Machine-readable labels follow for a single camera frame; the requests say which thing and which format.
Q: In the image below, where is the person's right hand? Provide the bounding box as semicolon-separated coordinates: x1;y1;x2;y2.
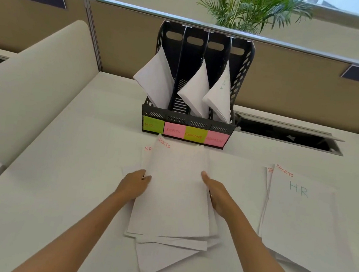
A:
195;170;247;222

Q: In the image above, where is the person's left hand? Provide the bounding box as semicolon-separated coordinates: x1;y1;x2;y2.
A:
114;166;153;208

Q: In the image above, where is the paper bundle red lettering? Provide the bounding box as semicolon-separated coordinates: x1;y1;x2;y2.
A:
174;56;216;120
119;131;233;272

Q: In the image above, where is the single paper red lettering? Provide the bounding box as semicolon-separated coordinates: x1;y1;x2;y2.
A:
257;166;275;240
271;162;307;184

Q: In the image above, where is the paper bundle large teal lettering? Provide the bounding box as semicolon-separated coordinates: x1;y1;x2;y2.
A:
129;43;179;110
254;166;359;272

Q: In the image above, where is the paper bundle small green lettering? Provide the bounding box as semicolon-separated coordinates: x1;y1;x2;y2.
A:
199;58;239;124

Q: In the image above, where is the black four-slot file organizer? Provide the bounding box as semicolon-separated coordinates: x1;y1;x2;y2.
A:
138;18;258;153

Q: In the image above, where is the person's left forearm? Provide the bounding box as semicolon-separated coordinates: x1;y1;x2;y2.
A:
9;180;135;272

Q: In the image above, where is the person's right forearm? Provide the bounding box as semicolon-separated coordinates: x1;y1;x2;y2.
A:
215;206;328;272

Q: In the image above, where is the pink sticky note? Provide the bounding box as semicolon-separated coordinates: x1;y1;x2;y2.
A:
205;129;231;149
163;121;187;139

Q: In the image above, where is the green sticky note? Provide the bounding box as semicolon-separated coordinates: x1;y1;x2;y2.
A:
141;116;166;134

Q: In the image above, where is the yellow sticky note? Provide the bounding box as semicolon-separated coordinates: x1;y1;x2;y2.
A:
184;125;209;144

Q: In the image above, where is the beige partition panel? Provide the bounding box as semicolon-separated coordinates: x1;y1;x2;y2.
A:
0;0;92;63
74;0;359;134

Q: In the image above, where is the green palm plant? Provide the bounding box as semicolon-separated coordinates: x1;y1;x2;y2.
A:
192;0;315;41

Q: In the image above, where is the grey partition top rail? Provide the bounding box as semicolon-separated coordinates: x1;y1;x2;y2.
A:
0;0;359;71

